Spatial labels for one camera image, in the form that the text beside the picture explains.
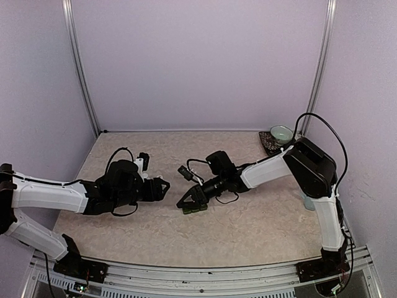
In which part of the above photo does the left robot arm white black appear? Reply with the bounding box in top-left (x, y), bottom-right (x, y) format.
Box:
top-left (1, 153), bottom-right (171, 276)

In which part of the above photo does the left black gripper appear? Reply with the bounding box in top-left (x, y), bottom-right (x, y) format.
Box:
top-left (113, 177), bottom-right (170, 208)

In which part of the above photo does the black patterned tray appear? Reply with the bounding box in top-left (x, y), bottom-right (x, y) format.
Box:
top-left (259, 131), bottom-right (295, 156)

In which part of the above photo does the front aluminium rail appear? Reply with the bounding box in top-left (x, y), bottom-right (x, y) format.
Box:
top-left (20, 247), bottom-right (384, 297)

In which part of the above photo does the aluminium frame post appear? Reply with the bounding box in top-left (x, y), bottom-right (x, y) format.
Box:
top-left (299, 0), bottom-right (337, 134)
top-left (62, 0), bottom-right (101, 138)

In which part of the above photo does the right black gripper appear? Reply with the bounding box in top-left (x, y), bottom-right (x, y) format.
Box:
top-left (176, 174), bottom-right (226, 209)

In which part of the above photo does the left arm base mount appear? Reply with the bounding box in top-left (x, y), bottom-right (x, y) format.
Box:
top-left (53, 256), bottom-right (108, 283)

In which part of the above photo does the right aluminium frame post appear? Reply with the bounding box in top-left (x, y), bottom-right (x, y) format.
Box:
top-left (299, 0), bottom-right (337, 134)

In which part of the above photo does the light blue mug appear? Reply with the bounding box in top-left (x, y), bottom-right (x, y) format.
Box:
top-left (300, 192), bottom-right (315, 211)

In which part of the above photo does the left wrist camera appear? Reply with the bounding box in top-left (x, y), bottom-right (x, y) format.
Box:
top-left (137, 152), bottom-right (150, 171)

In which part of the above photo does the pale green bowl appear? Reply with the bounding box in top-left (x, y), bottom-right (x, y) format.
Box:
top-left (270, 125), bottom-right (293, 146)

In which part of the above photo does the green pill organizer box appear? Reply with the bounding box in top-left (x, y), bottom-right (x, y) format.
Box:
top-left (182, 204), bottom-right (208, 215)

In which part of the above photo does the left aluminium frame post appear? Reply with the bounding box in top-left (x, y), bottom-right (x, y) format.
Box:
top-left (62, 0), bottom-right (101, 138)

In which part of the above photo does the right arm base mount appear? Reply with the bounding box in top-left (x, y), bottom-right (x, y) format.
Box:
top-left (296, 258), bottom-right (350, 282)

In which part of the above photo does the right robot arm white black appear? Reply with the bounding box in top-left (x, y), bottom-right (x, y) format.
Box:
top-left (176, 137), bottom-right (354, 281)

